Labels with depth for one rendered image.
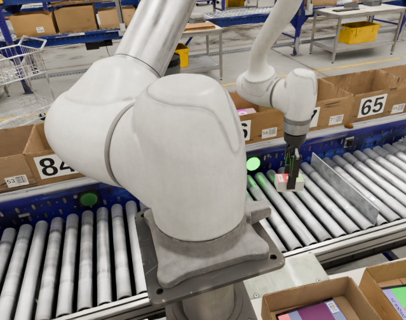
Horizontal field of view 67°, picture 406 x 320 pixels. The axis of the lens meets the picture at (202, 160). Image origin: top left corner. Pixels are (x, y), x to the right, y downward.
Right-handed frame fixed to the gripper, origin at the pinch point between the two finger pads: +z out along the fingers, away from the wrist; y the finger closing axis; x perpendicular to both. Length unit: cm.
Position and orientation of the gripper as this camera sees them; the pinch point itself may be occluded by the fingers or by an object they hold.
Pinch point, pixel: (290, 177)
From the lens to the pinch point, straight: 123.9
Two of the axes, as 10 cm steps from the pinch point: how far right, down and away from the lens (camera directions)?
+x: -10.0, 0.3, 0.5
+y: 0.3, -5.5, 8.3
